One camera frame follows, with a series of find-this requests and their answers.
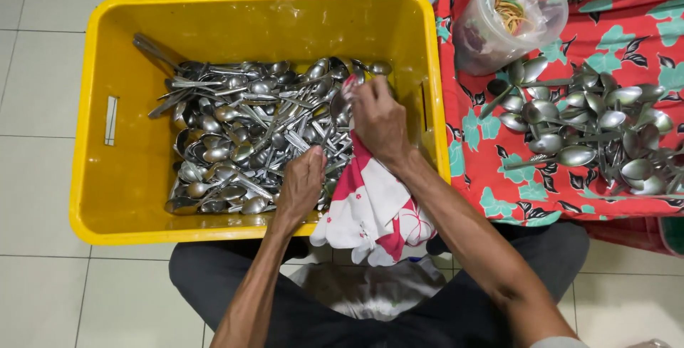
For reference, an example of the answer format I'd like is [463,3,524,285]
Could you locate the clear plastic tub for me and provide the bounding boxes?
[453,0,569,77]

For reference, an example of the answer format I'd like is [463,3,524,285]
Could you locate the person's dark trousers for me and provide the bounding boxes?
[169,222,591,348]

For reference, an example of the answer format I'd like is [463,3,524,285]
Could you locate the heap of wiped metal spoons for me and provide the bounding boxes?
[479,57,684,197]

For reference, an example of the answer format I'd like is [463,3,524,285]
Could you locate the person's grey sleeve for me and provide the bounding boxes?
[529,336,590,348]

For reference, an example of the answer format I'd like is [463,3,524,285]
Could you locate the white pink floral cloth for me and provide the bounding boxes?
[310,74,436,267]

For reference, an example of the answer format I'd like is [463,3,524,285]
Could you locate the clear plastic bag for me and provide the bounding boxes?
[480,0,551,45]

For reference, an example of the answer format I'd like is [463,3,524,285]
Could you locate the yellow plastic crate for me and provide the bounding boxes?
[68,0,451,245]

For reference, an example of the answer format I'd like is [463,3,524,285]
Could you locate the red floral table cloth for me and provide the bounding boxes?
[433,0,684,227]

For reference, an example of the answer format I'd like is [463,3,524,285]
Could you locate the person's white grey shirt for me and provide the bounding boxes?
[289,256,447,322]

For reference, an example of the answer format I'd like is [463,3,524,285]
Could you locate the red plastic crate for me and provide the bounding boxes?
[581,217,675,257]

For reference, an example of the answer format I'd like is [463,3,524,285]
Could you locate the person's right hand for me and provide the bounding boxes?
[347,75,416,170]

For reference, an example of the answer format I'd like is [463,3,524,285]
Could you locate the bunch of rubber bands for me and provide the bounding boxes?
[494,0,529,35]

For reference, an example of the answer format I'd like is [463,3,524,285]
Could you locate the pile of metal spoons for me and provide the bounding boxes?
[133,33,396,216]

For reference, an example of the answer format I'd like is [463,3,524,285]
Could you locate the person's left hand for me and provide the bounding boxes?
[275,145,328,226]

